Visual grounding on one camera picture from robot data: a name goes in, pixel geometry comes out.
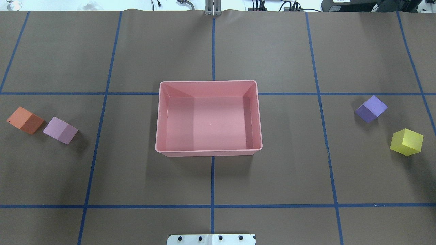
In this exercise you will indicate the purple foam block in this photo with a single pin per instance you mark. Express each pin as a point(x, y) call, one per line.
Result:
point(371, 109)

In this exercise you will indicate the pink foam block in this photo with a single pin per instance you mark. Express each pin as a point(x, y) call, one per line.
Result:
point(60, 130)

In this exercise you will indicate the yellow foam block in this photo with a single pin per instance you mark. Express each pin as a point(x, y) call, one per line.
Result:
point(406, 142)

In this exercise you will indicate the orange foam block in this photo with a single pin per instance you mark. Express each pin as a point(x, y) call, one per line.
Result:
point(25, 121)

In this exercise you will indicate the pink plastic bin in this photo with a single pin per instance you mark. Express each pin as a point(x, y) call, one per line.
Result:
point(208, 118)

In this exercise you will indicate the brown paper table cover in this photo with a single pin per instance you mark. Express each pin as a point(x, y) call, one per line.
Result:
point(323, 176)

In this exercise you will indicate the grey metal post bracket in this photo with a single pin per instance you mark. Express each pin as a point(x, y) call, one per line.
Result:
point(213, 8)

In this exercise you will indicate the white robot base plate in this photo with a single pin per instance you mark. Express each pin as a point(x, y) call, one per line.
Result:
point(211, 239)

